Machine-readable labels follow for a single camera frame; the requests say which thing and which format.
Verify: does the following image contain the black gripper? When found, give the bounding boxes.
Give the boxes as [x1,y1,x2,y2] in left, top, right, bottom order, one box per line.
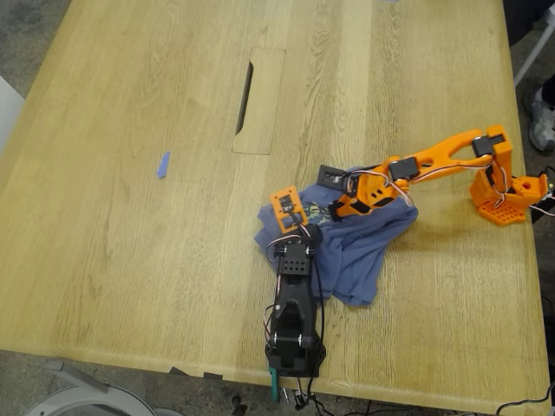
[298,224,324,250]

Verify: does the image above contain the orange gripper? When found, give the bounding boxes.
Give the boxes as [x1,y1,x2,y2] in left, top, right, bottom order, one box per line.
[328,172,411,218]

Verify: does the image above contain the blue T-shirt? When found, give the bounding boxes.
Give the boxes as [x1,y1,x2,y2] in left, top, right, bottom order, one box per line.
[253,166,421,309]

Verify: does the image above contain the teal table clamp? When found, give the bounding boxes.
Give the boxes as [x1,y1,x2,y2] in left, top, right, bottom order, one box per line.
[267,366,283,403]

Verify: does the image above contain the blue tape strip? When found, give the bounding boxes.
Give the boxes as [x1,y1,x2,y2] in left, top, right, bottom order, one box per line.
[155,151,172,180]

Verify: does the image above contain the grey sneaker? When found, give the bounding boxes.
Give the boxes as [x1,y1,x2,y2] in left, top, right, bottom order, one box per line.
[527,84,555,153]

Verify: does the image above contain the white chair leg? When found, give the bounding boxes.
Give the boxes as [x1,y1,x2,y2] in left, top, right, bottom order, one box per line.
[513,19,555,87]

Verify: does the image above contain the white round swivel chair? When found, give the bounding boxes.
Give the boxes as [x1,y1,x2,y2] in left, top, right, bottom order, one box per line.
[23,358,186,416]

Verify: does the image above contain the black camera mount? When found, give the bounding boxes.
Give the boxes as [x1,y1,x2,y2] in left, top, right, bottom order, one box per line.
[317,164,351,189]

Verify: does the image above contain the orange camera mount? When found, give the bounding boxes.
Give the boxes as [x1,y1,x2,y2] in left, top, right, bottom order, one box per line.
[269,185,310,234]

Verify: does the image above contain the wooden table cable hatch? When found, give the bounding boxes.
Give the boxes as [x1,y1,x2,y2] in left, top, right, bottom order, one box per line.
[231,46,288,156]

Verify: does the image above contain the black plug with wires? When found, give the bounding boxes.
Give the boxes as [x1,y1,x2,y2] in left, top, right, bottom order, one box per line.
[294,376,316,412]

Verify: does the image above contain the thin black power cable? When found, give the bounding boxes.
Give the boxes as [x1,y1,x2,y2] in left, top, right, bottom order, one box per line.
[496,380,555,416]

